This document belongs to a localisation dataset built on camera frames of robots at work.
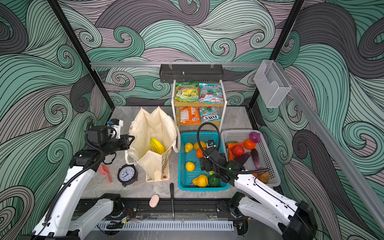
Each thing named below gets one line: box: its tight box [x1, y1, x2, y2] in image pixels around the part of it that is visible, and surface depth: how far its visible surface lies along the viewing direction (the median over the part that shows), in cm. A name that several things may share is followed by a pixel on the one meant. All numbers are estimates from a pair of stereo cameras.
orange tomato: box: [244, 138, 256, 150], surface depth 93 cm
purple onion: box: [249, 131, 261, 143], surface depth 90 cm
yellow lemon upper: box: [184, 142, 194, 153], surface depth 94 cm
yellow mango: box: [193, 141, 207, 150], surface depth 94 cm
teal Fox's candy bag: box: [199, 106, 222, 124], surface depth 94 cm
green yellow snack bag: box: [175, 81, 200, 103], surface depth 79 cm
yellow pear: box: [192, 174, 208, 188], surface depth 79 cm
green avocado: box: [208, 174, 221, 188], surface depth 79 cm
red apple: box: [231, 144, 245, 158], surface depth 90 cm
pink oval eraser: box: [149, 194, 160, 208], surface depth 76 cm
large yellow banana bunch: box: [149, 137, 166, 155], surface depth 90 cm
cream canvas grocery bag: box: [125, 106, 181, 182], surface depth 81 cm
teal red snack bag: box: [199, 83, 224, 104], surface depth 78 cm
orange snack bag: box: [179, 106, 202, 125], surface depth 93 cm
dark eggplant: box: [251, 148, 262, 170], surface depth 90 cm
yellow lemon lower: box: [185, 161, 196, 172], surface depth 86 cm
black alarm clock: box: [117, 163, 139, 188], surface depth 84 cm
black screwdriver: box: [170, 183, 175, 221], surface depth 79 cm
